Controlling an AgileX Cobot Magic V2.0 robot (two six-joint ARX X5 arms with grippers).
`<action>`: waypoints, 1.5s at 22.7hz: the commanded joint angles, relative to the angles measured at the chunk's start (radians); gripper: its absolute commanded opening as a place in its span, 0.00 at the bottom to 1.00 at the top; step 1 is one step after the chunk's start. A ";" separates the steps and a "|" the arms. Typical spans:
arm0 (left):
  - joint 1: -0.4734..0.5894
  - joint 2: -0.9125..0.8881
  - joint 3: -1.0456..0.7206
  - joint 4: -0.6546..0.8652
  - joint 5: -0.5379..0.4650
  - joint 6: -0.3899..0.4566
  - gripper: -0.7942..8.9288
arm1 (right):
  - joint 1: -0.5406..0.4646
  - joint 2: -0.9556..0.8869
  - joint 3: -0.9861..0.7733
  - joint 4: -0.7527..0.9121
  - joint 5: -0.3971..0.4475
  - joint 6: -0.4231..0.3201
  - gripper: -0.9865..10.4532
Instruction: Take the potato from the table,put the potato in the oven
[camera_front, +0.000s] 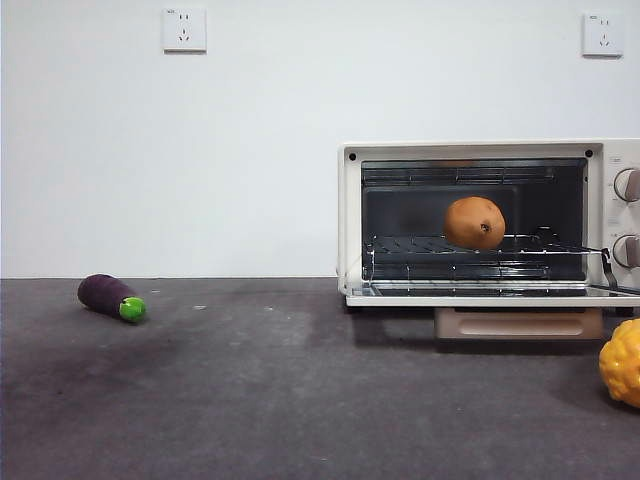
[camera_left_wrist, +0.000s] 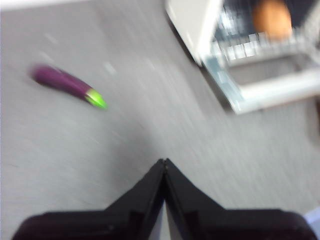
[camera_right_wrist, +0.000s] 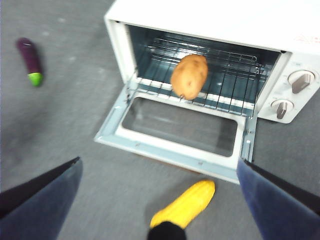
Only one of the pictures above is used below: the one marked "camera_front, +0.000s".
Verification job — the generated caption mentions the brown potato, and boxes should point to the brown potato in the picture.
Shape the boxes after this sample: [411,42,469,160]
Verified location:
[443,196,506,249]

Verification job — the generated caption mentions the glass oven door with handle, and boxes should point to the glass oven door with handle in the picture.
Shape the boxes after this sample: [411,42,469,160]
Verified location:
[344,247,640,341]

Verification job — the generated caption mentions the cream Toshiba toaster oven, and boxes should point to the cream Toshiba toaster oven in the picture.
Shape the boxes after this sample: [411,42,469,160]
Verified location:
[335,139,640,316]

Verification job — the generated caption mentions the beige oven knob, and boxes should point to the beige oven knob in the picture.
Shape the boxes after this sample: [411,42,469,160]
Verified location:
[612,234,640,269]
[613,168,640,203]

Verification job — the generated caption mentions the purple eggplant with green stem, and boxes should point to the purple eggplant with green stem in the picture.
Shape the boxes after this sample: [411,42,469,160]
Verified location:
[77,273,147,325]

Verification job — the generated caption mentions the bumpy yellow pumpkin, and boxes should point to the bumpy yellow pumpkin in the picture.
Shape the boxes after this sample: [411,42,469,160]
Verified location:
[598,318,640,409]

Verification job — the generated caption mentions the metal wire oven rack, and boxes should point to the metal wire oven rack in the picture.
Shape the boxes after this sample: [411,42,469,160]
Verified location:
[364,232,611,257]

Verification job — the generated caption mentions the white wall socket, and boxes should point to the white wall socket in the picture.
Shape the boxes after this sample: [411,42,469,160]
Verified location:
[162,6,207,54]
[581,12,625,59]

